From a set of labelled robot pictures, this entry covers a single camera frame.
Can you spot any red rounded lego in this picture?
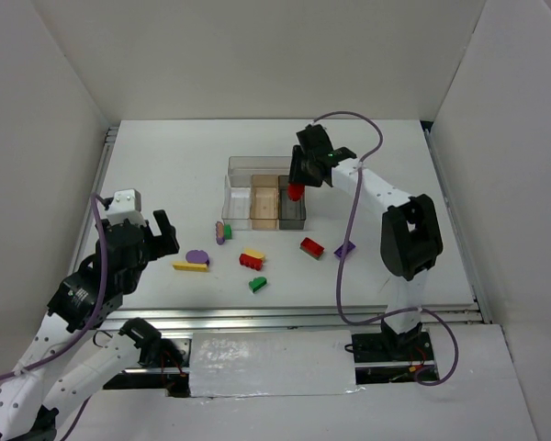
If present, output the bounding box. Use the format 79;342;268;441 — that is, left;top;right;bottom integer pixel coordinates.
287;183;305;202

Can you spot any red green lego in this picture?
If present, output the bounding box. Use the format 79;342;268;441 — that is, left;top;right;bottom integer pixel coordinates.
299;237;325;260

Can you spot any yellow lego brick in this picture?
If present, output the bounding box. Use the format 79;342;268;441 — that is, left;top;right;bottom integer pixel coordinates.
243;248;265;261

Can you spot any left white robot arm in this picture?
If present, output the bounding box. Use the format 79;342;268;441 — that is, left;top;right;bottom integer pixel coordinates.
0;209;184;440

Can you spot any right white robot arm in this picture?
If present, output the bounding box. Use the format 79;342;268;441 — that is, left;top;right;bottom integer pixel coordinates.
287;124;444;356

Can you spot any long yellow lego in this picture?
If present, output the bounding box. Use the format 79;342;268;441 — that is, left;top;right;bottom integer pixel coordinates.
172;261;208;272

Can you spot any purple rounded lego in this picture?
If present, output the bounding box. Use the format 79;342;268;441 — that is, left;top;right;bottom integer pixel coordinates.
186;250;210;266

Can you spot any tan translucent container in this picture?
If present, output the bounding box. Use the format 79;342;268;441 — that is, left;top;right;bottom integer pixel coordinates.
250;175;279;230

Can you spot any purple tan flower lego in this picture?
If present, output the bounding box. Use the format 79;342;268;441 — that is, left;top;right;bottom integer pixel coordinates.
215;221;225;245

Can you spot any long clear container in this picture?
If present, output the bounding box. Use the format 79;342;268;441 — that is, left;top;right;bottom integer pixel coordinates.
227;156;291;187

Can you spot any small green lego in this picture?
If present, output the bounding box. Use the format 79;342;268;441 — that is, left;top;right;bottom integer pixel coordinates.
223;224;232;240

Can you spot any small clear container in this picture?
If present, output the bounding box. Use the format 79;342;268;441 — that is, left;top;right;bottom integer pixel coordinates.
221;175;252;231

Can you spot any purple rectangular lego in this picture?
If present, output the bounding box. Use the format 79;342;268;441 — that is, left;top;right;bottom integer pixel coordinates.
334;240;355;259

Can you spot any green rounded lego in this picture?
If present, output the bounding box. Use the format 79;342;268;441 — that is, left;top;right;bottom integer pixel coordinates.
248;277;268;294

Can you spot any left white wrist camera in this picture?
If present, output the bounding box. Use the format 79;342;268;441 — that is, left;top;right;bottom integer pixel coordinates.
105;188;145;226

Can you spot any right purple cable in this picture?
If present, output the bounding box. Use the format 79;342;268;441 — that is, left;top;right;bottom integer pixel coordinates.
310;111;460;386

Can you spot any aluminium front rail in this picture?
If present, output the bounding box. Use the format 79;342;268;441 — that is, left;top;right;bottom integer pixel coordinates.
101;303;483;333

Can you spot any aluminium rail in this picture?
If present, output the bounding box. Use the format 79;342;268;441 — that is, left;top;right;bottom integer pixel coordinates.
101;303;483;333
68;126;119;273

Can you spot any left aluminium rail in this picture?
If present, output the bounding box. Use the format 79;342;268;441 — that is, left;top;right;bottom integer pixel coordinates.
68;126;119;273

